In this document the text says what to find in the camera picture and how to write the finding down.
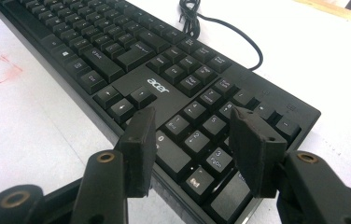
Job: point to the white table cover board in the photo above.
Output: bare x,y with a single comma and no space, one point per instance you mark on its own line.
304,56

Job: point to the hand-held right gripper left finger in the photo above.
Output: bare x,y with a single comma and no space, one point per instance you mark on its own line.
137,149

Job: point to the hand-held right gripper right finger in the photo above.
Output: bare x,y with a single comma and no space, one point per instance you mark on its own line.
256,149

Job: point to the wooden table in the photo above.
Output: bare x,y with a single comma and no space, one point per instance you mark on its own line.
326,7

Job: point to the black computer keyboard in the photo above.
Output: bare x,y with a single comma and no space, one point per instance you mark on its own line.
139,77

